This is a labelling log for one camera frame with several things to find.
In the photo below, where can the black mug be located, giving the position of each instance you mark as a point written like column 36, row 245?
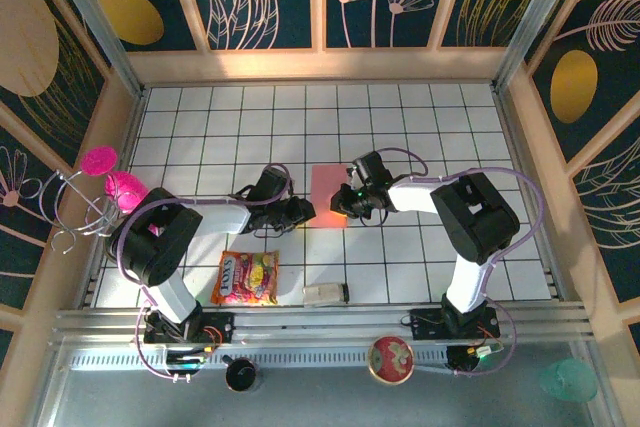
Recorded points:
column 241, row 374

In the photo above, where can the small electronics board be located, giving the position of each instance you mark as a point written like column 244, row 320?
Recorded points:
column 187, row 359
column 475, row 353

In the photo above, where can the flat magenta fuzzy disc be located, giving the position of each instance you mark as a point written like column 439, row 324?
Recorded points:
column 99, row 160

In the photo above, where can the aluminium mounting rail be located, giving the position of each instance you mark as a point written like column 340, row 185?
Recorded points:
column 325, row 319

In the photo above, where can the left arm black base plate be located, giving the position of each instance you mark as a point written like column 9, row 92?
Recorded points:
column 222, row 328

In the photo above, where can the green plastic cup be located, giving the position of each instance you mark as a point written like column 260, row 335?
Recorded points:
column 570, row 382

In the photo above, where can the round magenta fuzzy ball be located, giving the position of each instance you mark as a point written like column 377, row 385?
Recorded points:
column 125, row 189

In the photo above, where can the red strawberry bowl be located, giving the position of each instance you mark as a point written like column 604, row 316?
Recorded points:
column 391, row 359

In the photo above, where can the orange candy bag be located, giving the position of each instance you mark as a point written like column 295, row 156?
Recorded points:
column 245, row 277

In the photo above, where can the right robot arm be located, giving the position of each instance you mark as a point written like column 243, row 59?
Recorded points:
column 415, row 194

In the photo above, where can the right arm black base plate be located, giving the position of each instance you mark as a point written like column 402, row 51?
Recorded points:
column 425, row 324

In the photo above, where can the aluminium frame post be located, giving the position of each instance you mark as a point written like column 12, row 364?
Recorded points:
column 530, row 22
column 100, row 27

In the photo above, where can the clear jar with black lid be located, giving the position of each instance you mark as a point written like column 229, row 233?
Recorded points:
column 322, row 294

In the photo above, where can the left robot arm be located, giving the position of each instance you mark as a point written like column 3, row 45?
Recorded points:
column 220, row 217

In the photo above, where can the pink cloth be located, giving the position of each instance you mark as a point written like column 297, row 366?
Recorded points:
column 322, row 187

